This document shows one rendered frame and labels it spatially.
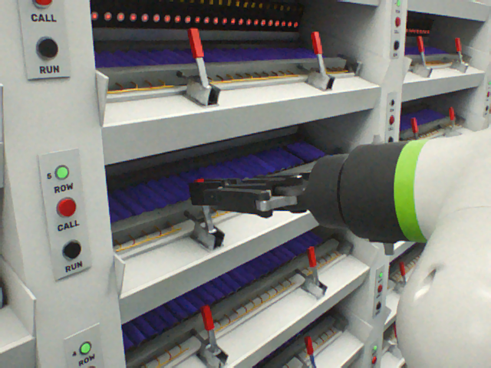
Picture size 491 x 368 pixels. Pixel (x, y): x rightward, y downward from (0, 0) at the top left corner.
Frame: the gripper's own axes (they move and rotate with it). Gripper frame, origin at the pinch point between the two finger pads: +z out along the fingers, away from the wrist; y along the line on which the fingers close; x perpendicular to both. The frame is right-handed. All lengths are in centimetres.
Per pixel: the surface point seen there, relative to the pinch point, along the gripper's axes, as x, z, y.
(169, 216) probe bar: -2.7, 6.6, -2.9
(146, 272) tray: -7.3, 2.7, -10.7
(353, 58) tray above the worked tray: 16.2, 2.5, 44.2
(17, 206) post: 4.5, -1.4, -25.1
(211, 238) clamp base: -5.9, 1.2, -1.0
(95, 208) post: 2.3, -1.0, -17.5
